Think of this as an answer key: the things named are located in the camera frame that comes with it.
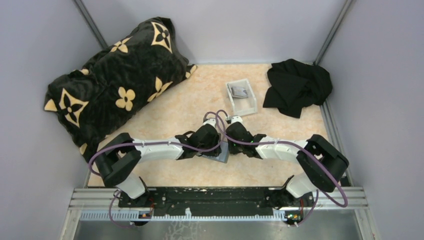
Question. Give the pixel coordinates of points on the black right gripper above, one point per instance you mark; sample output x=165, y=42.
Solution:
x=232, y=150

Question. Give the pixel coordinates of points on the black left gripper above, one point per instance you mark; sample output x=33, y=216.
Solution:
x=213, y=152

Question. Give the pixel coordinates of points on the white plastic card tray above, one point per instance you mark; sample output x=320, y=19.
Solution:
x=242, y=107

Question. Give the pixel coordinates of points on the grey card holder wallet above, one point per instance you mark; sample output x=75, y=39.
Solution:
x=222, y=155

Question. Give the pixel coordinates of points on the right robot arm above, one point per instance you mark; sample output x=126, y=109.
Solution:
x=323, y=165

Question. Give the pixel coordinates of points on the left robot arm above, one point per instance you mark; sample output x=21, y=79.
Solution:
x=117, y=160

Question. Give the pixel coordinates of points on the grey cards in tray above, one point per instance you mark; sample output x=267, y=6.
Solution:
x=239, y=92

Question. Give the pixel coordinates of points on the black crumpled cloth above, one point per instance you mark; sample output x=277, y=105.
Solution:
x=295, y=85

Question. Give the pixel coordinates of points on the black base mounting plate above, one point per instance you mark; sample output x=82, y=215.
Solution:
x=218, y=201

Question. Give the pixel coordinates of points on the black floral pillow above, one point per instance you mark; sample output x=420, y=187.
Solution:
x=112, y=86

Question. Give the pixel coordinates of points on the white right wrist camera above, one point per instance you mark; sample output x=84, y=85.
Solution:
x=234, y=119

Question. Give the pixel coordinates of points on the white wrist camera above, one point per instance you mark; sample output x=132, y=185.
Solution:
x=210, y=121
x=234, y=119

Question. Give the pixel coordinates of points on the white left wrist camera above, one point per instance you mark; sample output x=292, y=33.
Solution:
x=210, y=121

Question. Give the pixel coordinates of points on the white cable duct strip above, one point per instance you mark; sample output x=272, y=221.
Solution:
x=136, y=216

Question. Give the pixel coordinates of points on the aluminium frame rail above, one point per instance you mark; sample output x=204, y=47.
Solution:
x=97, y=198

